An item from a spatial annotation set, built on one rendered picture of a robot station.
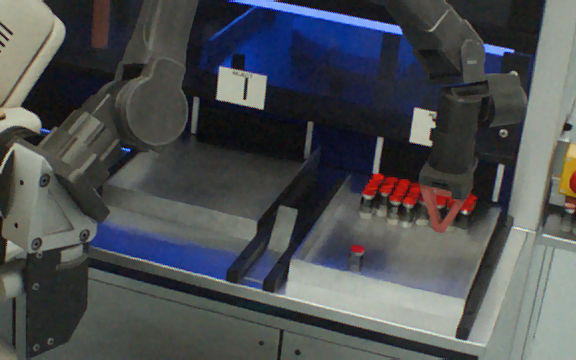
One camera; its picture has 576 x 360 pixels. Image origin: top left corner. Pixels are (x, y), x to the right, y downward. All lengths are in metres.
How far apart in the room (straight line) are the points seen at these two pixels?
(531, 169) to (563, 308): 1.74
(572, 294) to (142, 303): 1.79
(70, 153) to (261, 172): 0.85
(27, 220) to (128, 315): 1.09
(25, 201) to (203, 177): 0.82
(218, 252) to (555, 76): 0.60
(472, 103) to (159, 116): 0.46
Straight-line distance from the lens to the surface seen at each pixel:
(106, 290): 2.48
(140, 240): 1.98
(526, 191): 2.15
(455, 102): 1.70
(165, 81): 1.45
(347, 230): 2.07
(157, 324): 2.46
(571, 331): 3.73
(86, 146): 1.42
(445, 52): 1.68
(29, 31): 1.51
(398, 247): 2.04
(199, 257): 1.94
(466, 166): 1.74
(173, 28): 1.48
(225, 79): 2.21
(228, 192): 2.15
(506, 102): 1.75
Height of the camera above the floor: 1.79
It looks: 24 degrees down
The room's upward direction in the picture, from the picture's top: 7 degrees clockwise
